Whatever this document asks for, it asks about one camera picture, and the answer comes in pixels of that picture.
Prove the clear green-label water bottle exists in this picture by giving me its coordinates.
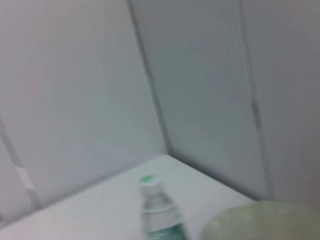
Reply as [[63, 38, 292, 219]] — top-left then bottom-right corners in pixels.
[[137, 174, 191, 240]]

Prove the translucent green fruit bowl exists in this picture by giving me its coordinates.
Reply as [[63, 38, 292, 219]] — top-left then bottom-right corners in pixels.
[[198, 201, 320, 240]]

